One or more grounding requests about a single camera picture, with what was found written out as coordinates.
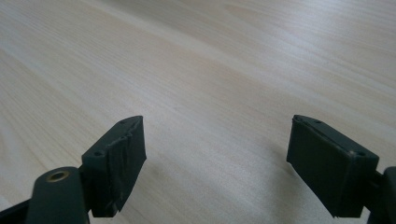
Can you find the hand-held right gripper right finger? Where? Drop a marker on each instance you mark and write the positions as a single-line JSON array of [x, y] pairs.
[[330, 168]]

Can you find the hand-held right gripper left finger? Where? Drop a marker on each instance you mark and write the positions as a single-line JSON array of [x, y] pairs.
[[116, 168]]

